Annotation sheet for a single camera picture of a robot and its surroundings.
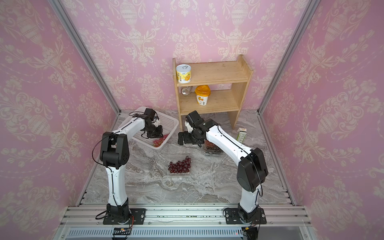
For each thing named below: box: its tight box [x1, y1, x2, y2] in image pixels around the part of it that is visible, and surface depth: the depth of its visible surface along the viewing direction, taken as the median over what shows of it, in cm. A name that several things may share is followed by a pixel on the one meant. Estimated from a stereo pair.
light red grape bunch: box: [204, 139, 221, 150], surface depth 98 cm
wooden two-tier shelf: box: [172, 54, 254, 132], surface depth 87 cm
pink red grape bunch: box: [152, 133, 170, 148], surface depth 101 cm
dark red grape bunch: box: [168, 156, 192, 174], surface depth 89 cm
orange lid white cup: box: [194, 84, 211, 106], surface depth 91 cm
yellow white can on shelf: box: [176, 64, 192, 84], surface depth 74 cm
